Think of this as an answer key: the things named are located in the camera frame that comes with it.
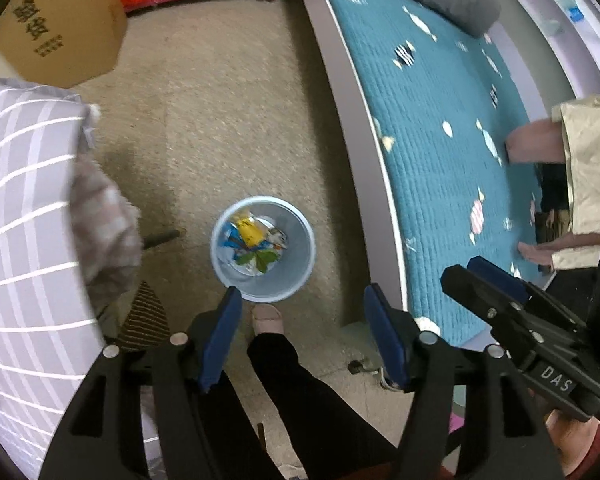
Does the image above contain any black caster wheel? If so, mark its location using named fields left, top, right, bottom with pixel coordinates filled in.
left=347, top=359, right=381, bottom=376

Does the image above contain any bedside wall shelf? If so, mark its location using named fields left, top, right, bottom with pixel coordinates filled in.
left=485, top=0, right=600, bottom=101

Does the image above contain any yellow snack packet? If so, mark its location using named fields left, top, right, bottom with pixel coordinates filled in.
left=235, top=215, right=263, bottom=251

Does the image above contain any large cardboard box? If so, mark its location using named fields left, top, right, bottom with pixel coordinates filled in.
left=0, top=0, right=129, bottom=89

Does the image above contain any person's leg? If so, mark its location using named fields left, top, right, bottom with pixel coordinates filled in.
left=200, top=332, right=401, bottom=480

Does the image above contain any blue plastic basin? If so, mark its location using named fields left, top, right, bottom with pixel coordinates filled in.
left=210, top=196, right=316, bottom=304

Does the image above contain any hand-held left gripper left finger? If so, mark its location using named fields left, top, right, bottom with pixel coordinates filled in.
left=39, top=286, right=266, bottom=480

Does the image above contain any person's pink slipper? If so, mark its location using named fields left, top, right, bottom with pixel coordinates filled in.
left=250, top=302, right=287, bottom=346

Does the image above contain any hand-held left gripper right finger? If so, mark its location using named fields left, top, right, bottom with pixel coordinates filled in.
left=362, top=282, right=566, bottom=480

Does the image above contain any bed with teal quilt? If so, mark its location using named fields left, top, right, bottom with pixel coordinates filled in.
left=287, top=0, right=600, bottom=356

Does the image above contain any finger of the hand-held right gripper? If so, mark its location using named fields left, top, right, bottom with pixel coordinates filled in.
left=466, top=255, right=587, bottom=333
left=440, top=265, right=526, bottom=333

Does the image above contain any blue quilted bed mat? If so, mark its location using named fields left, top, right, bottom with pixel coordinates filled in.
left=312, top=0, right=588, bottom=356

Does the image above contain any brown striped cloth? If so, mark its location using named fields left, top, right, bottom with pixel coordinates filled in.
left=117, top=280, right=168, bottom=353

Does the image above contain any person's right hand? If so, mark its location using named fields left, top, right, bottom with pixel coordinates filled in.
left=530, top=390, right=600, bottom=480

